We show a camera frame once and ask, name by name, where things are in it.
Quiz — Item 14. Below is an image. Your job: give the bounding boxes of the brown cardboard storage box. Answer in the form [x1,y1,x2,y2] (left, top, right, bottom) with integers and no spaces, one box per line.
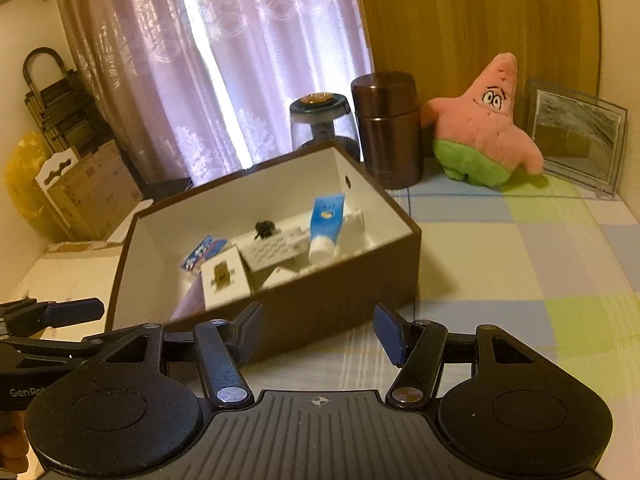
[105,143,421,359]

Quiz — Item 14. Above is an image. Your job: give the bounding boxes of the yellow plastic bag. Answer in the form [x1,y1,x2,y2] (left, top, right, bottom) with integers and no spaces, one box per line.
[4,132,52,221]

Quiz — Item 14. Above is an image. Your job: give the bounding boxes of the white yellow small box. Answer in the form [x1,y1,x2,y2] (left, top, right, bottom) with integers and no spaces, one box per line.
[201,246,252,310]

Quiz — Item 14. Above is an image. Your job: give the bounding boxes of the glass jar dark lid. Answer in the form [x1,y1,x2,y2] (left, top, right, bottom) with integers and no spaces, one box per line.
[290,92,361,162]

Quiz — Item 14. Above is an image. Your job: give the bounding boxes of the white wifi router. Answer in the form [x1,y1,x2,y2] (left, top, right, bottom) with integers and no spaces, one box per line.
[236,209,367,273]

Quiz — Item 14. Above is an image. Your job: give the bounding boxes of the blue white small box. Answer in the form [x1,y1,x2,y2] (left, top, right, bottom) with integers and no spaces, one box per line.
[180,235,228,274]

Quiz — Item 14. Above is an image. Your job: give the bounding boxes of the purple packet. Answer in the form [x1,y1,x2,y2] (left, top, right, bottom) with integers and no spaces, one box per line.
[169,276,205,322]

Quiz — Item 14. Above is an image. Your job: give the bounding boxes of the pink star plush toy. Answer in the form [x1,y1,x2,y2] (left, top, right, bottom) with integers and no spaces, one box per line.
[420,52,544,188]

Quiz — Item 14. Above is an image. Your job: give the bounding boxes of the checkered bed sheet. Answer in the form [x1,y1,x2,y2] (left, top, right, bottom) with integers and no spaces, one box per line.
[240,159,640,411]

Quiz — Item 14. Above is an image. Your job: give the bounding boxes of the person's left hand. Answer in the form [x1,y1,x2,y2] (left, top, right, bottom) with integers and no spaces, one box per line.
[0,412,29,474]

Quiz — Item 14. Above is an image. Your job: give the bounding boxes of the brown metal canister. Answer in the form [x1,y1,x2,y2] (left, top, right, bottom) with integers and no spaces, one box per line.
[352,70,423,190]

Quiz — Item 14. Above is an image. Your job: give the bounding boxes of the purple lace curtain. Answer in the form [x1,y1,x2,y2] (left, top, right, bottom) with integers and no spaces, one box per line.
[58,0,371,184]

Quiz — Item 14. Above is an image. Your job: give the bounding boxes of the blue cream tube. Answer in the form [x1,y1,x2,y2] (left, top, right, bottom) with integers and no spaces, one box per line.
[308,194,345,266]

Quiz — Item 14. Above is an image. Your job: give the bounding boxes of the white parrot medicine box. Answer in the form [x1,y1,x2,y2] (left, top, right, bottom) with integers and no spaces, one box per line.
[262,266,299,289]

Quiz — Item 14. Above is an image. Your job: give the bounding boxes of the glass picture frame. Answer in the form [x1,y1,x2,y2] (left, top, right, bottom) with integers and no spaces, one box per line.
[526,80,627,197]

